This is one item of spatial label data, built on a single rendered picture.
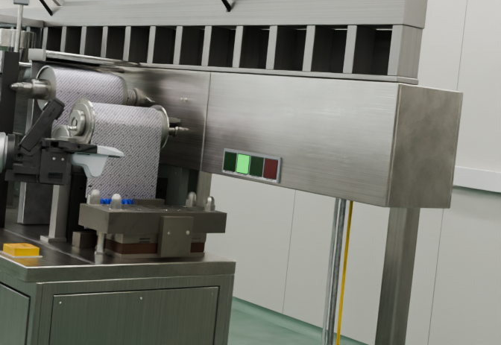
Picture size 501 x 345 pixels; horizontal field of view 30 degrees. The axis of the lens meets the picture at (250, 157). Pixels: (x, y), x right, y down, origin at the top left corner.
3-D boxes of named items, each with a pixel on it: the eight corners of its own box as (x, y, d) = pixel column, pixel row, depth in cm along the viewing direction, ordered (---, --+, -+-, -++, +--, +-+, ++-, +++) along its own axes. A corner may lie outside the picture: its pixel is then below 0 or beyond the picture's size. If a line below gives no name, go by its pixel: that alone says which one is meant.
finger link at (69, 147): (97, 156, 176) (50, 152, 175) (98, 146, 176) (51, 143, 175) (96, 154, 171) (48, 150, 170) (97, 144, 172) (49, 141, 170)
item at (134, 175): (85, 197, 267) (91, 133, 266) (153, 199, 282) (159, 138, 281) (86, 197, 267) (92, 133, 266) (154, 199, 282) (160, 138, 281)
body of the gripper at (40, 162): (67, 185, 179) (2, 180, 175) (71, 141, 180) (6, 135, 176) (71, 185, 172) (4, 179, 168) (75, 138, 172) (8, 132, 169)
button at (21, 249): (2, 252, 246) (3, 243, 246) (27, 252, 250) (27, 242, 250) (13, 257, 240) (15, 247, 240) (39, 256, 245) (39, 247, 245)
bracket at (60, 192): (38, 239, 272) (48, 135, 271) (58, 239, 276) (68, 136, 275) (46, 242, 269) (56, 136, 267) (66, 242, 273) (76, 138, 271)
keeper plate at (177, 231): (156, 255, 260) (160, 215, 260) (186, 254, 267) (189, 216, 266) (161, 256, 258) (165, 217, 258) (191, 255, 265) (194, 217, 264)
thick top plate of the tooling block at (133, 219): (77, 224, 262) (80, 203, 262) (193, 224, 287) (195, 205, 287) (106, 234, 250) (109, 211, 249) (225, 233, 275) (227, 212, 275)
